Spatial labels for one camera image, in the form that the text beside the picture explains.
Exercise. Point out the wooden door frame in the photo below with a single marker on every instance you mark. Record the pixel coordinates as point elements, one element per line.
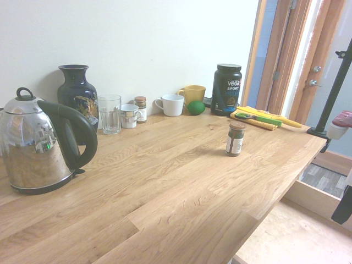
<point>280,55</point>

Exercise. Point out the grey door hinge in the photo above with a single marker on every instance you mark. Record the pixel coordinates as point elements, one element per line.
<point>276,76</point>

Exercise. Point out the silver door lock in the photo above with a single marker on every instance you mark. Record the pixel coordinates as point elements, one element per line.
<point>317,69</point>

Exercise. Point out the dark blue painted vase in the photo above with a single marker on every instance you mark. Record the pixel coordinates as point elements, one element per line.
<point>74,90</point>

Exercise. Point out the black table clamp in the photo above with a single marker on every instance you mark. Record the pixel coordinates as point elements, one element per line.
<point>319,132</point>

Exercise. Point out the green lime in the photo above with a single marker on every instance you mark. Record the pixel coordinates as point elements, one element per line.
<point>195,107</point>

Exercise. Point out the small patterned white mug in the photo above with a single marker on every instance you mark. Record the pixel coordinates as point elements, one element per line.
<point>127,116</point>

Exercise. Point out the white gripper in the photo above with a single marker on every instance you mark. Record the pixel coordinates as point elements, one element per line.
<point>337,130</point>

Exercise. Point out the yellow mug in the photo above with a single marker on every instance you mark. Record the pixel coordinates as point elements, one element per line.
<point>195,93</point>

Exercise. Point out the stainless steel electric kettle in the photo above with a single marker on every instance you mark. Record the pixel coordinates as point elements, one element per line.
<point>33,154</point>

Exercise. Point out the plain white mug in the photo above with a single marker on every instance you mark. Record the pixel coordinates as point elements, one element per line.
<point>173,107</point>

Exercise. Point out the light wooden drawer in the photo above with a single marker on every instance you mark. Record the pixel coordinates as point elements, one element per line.
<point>288,236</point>

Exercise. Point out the clear drinking glass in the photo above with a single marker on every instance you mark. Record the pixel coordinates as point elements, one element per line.
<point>109,115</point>

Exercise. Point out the small black device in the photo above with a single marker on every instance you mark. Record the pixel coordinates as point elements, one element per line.
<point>207,102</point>

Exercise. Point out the yellow cloth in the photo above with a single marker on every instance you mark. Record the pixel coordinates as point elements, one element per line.
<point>265,126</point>

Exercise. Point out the seasoning jar with brown lid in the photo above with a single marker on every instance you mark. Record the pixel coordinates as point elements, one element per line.
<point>235,143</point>

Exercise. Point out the spice jar with copper lid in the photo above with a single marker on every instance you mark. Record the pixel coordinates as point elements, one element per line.
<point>141,107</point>

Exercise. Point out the yellow plastic utensil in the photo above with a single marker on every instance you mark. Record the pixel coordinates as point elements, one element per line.
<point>291,123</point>

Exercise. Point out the wooden glass door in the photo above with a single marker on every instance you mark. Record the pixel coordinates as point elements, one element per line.
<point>316,55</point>

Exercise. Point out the black protein powder tub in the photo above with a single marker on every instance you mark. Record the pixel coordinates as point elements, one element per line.
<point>225,93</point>

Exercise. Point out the black camera stand pole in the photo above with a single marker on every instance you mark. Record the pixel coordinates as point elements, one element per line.
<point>334,90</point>

